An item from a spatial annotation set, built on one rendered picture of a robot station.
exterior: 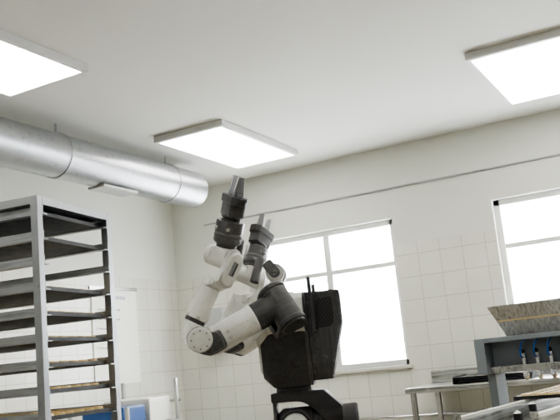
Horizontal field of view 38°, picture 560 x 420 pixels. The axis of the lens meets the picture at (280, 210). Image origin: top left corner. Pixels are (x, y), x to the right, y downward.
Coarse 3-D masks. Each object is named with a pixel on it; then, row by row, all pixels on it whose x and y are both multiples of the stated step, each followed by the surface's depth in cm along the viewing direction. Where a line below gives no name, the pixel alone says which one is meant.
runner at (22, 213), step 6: (18, 210) 288; (24, 210) 287; (42, 210) 285; (0, 216) 291; (6, 216) 290; (12, 216) 289; (18, 216) 288; (24, 216) 287; (30, 216) 287; (0, 222) 294
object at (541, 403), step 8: (520, 400) 349; (528, 400) 349; (536, 400) 356; (544, 400) 364; (552, 400) 373; (488, 408) 320; (496, 408) 320; (504, 408) 327; (512, 408) 334; (520, 408) 340; (528, 408) 348; (544, 408) 362; (456, 416) 295; (464, 416) 297; (472, 416) 302; (480, 416) 308; (488, 416) 314; (496, 416) 319; (504, 416) 326; (512, 416) 332
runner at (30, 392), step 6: (6, 390) 279; (12, 390) 278; (18, 390) 277; (24, 390) 276; (30, 390) 275; (36, 390) 275; (0, 396) 279; (6, 396) 279; (12, 396) 278; (18, 396) 277; (24, 396) 276; (30, 396) 275
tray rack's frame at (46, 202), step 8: (8, 200) 287; (16, 200) 286; (24, 200) 284; (48, 200) 289; (56, 200) 293; (0, 208) 287; (8, 208) 287; (16, 208) 288; (48, 208) 306; (56, 208) 294; (64, 208) 298; (72, 208) 303; (80, 208) 308; (88, 208) 313; (64, 216) 322; (72, 216) 324; (80, 216) 312; (88, 216) 313; (96, 216) 317; (104, 216) 323
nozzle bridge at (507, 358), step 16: (512, 336) 359; (528, 336) 355; (544, 336) 350; (480, 352) 367; (496, 352) 372; (512, 352) 367; (528, 352) 362; (544, 352) 358; (480, 368) 367; (496, 368) 366; (512, 368) 361; (528, 368) 357; (544, 368) 352; (496, 384) 372; (496, 400) 371
